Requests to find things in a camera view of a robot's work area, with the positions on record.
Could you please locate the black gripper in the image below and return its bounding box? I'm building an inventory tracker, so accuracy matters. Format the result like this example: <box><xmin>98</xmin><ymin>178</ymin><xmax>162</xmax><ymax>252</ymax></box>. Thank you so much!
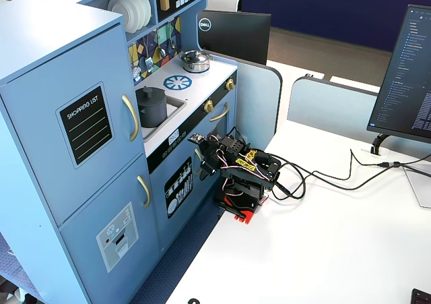
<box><xmin>200</xmin><ymin>135</ymin><xmax>226</xmax><ymax>180</ymax></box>

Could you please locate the gray pot lid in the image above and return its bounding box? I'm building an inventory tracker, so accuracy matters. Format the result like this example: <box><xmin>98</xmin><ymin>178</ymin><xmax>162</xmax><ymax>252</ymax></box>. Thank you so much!
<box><xmin>135</xmin><ymin>86</ymin><xmax>167</xmax><ymax>107</ymax></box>

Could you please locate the black red robot base clamp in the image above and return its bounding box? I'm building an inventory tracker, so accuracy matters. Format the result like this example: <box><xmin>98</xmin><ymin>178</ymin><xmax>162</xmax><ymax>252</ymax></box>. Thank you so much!
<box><xmin>215</xmin><ymin>179</ymin><xmax>270</xmax><ymax>226</ymax></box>

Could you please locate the shiny steel pot lid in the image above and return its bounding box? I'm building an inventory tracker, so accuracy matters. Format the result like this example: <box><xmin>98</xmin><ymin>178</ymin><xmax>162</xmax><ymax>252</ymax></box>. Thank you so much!
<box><xmin>178</xmin><ymin>50</ymin><xmax>211</xmax><ymax>65</ymax></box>

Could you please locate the blue dishwasher door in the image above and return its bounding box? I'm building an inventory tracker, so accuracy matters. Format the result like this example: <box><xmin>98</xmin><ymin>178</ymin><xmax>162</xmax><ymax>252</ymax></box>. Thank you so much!
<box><xmin>149</xmin><ymin>138</ymin><xmax>208</xmax><ymax>251</ymax></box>

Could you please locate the white toy sink basin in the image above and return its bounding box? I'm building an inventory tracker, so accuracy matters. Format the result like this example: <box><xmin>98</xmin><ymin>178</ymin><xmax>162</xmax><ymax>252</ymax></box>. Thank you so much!
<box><xmin>139</xmin><ymin>94</ymin><xmax>188</xmax><ymax>142</ymax></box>

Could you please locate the gray toy pot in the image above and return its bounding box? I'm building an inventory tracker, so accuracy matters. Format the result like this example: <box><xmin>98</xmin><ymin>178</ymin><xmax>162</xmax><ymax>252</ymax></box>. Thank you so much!
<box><xmin>136</xmin><ymin>94</ymin><xmax>168</xmax><ymax>129</ymax></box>

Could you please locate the tall light blue desk partition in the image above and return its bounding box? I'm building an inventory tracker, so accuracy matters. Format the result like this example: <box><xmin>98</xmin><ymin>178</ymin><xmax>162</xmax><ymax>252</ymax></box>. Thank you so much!
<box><xmin>201</xmin><ymin>49</ymin><xmax>283</xmax><ymax>150</ymax></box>

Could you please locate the shiny steel toy pot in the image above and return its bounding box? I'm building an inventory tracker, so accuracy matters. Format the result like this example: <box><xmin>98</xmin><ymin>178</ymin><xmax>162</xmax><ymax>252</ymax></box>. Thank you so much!
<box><xmin>181</xmin><ymin>56</ymin><xmax>211</xmax><ymax>74</ymax></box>

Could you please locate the fridge door with ice dispenser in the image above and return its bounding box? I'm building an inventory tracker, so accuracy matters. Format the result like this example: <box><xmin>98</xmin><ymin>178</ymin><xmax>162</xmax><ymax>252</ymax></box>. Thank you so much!
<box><xmin>59</xmin><ymin>152</ymin><xmax>161</xmax><ymax>302</ymax></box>

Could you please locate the hanging toy spatula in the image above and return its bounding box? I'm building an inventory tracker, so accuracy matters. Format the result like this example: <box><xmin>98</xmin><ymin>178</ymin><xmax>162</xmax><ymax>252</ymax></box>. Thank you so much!
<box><xmin>143</xmin><ymin>36</ymin><xmax>154</xmax><ymax>74</ymax></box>

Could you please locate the hanging toy ladle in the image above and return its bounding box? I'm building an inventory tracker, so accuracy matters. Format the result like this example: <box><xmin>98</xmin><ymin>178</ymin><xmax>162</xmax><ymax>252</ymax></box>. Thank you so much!
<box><xmin>156</xmin><ymin>30</ymin><xmax>168</xmax><ymax>59</ymax></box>

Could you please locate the hanging toy spoon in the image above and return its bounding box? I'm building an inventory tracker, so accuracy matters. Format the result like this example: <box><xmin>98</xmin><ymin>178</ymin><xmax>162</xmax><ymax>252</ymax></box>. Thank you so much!
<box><xmin>168</xmin><ymin>22</ymin><xmax>177</xmax><ymax>52</ymax></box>

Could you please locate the black Dell monitor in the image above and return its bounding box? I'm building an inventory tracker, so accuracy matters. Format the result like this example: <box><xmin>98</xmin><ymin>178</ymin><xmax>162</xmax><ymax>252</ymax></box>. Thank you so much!
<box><xmin>197</xmin><ymin>9</ymin><xmax>272</xmax><ymax>65</ymax></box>

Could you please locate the low light blue desk partition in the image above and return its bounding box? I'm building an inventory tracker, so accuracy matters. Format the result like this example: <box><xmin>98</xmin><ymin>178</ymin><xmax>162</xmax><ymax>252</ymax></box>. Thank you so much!
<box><xmin>287</xmin><ymin>76</ymin><xmax>381</xmax><ymax>140</ymax></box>

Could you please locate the white chair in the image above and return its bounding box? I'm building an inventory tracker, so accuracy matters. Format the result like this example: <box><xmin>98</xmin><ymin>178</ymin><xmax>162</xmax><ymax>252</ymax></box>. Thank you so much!
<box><xmin>205</xmin><ymin>0</ymin><xmax>240</xmax><ymax>13</ymax></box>

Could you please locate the fridge door with shopping list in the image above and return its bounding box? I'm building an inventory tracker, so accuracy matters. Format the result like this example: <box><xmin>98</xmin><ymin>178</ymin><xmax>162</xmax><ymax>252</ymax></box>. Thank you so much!
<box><xmin>0</xmin><ymin>23</ymin><xmax>146</xmax><ymax>227</ymax></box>

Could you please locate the white toy plate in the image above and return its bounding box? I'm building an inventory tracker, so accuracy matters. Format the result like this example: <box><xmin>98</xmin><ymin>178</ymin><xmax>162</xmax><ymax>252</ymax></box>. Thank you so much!
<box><xmin>119</xmin><ymin>0</ymin><xmax>147</xmax><ymax>30</ymax></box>
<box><xmin>106</xmin><ymin>0</ymin><xmax>139</xmax><ymax>34</ymax></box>
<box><xmin>126</xmin><ymin>0</ymin><xmax>152</xmax><ymax>27</ymax></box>

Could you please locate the gray flat stand plate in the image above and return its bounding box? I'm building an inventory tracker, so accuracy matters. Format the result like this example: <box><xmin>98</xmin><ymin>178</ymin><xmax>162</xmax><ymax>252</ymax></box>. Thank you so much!
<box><xmin>402</xmin><ymin>164</ymin><xmax>431</xmax><ymax>209</ymax></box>

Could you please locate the blue wooden toy kitchen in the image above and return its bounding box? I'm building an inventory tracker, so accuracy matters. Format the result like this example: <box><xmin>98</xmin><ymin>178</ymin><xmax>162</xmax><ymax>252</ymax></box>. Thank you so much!
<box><xmin>0</xmin><ymin>0</ymin><xmax>238</xmax><ymax>304</ymax></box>

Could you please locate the monitor with lit screen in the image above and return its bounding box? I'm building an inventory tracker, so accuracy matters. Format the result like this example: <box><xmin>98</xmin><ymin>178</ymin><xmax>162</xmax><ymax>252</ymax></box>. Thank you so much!
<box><xmin>366</xmin><ymin>3</ymin><xmax>431</xmax><ymax>145</ymax></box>

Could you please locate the black keyboard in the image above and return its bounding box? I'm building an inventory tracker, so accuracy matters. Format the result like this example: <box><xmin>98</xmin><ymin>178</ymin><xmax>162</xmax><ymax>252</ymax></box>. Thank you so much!
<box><xmin>411</xmin><ymin>288</ymin><xmax>431</xmax><ymax>304</ymax></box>

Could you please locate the gold dishwasher handle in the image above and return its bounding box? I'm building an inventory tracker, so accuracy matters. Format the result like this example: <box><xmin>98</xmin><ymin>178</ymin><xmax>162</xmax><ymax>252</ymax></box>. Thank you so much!
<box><xmin>194</xmin><ymin>148</ymin><xmax>204</xmax><ymax>177</ymax></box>

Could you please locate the gold oven door handle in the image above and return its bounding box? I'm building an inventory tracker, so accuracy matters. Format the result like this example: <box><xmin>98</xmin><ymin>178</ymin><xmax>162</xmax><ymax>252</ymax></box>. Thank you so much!
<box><xmin>209</xmin><ymin>102</ymin><xmax>230</xmax><ymax>123</ymax></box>

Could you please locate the short gold fridge handle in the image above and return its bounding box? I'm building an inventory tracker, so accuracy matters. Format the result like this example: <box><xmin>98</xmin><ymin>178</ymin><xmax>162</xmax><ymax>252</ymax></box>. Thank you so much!
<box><xmin>137</xmin><ymin>175</ymin><xmax>152</xmax><ymax>208</ymax></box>

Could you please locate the long gold fridge handle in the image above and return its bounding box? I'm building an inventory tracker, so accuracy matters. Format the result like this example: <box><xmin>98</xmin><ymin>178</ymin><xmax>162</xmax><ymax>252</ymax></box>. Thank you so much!
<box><xmin>121</xmin><ymin>94</ymin><xmax>139</xmax><ymax>142</ymax></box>

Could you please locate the black cable with inline connector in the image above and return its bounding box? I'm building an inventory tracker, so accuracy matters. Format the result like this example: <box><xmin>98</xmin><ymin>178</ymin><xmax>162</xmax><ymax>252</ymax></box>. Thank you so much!
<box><xmin>269</xmin><ymin>148</ymin><xmax>431</xmax><ymax>182</ymax></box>

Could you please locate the black looped cable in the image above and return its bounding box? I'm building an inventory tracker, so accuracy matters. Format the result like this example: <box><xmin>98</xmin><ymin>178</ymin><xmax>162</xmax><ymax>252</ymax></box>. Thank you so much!
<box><xmin>271</xmin><ymin>154</ymin><xmax>431</xmax><ymax>200</ymax></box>

